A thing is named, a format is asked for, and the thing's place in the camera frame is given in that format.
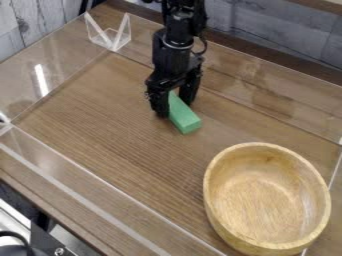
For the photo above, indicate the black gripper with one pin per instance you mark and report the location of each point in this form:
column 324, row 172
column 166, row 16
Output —
column 177, row 70

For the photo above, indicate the green rectangular block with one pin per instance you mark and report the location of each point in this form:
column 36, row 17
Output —
column 182, row 116

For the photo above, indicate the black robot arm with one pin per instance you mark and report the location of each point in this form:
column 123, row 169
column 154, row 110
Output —
column 185, row 18

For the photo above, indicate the wooden bowl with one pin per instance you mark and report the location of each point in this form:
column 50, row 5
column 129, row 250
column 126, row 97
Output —
column 266, row 199

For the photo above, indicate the clear acrylic corner bracket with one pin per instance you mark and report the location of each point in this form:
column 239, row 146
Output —
column 109, row 38

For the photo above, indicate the clear acrylic tray wall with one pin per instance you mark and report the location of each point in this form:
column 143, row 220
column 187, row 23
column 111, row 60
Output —
column 111, row 170

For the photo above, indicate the black metal table bracket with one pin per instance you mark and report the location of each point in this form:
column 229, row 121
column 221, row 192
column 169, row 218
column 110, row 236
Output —
column 44, row 243

